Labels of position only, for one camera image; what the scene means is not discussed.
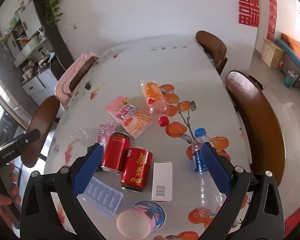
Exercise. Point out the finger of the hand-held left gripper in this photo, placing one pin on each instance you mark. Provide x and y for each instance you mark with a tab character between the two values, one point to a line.
27	138

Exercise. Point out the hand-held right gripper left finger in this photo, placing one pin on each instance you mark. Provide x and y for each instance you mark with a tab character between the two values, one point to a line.
90	170

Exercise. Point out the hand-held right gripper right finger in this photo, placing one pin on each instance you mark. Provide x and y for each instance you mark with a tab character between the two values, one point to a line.
215	170

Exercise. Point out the blue cap water bottle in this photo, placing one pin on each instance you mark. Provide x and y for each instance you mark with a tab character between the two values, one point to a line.
198	160

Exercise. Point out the red drink can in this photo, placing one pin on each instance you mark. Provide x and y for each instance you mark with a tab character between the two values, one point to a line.
115	152
137	170

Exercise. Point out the person's left hand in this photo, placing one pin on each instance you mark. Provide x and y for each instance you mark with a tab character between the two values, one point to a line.
5	200

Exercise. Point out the dark wooden chair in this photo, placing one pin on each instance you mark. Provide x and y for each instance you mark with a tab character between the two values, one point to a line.
212	47
42	120
81	73
260	125

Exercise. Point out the clear plastic tray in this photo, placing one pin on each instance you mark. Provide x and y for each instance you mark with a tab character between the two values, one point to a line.
105	195

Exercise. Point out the clear plastic wrapper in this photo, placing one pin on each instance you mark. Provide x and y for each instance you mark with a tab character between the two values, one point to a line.
78	133

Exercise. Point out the pink foil wrapper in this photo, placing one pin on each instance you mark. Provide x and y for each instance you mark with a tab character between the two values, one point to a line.
105	132

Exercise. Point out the white carton box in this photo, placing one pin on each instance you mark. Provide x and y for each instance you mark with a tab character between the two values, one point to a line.
162	177

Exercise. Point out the white cabinet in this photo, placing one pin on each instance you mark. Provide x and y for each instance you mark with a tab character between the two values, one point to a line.
35	85

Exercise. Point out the pink snack box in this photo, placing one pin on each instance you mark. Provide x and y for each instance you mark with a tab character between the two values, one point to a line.
130	120

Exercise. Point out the pink paper cup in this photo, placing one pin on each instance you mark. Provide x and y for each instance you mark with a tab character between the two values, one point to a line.
135	223

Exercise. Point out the red bottle cap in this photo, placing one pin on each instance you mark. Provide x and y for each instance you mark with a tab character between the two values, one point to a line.
163	120

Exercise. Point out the red cloth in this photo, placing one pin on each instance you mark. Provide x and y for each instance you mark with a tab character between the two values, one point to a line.
297	220

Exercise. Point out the orange drink bottle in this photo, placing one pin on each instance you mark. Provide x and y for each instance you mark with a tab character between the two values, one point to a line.
153	95

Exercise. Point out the black shelf column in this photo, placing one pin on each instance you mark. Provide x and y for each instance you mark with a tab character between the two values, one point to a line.
55	37

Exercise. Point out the teal bin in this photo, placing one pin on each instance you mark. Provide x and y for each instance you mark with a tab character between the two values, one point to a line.
289	82

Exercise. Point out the small wooden cabinet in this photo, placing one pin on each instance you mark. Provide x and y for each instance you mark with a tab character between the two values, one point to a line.
272	53

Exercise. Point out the blue sofa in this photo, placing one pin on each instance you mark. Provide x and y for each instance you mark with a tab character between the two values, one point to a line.
292	60

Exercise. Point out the orange cushion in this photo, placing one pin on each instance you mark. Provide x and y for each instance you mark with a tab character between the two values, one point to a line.
290	39
297	51

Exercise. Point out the narrow red wall decoration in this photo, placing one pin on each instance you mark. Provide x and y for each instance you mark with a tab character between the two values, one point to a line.
273	12

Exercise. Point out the wide red wall decoration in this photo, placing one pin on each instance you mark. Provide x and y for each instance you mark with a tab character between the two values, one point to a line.
248	2

